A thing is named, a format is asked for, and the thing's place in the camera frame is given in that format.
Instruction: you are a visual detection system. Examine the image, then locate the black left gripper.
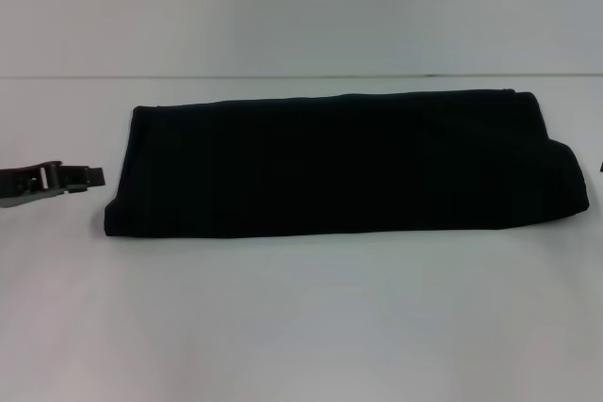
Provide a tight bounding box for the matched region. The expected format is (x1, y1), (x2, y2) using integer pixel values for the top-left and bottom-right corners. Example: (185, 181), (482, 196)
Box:
(0, 160), (106, 210)

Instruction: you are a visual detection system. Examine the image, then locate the black T-shirt with FREE print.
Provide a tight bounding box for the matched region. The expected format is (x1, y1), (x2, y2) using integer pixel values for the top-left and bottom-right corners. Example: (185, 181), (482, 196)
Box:
(103, 88), (592, 239)

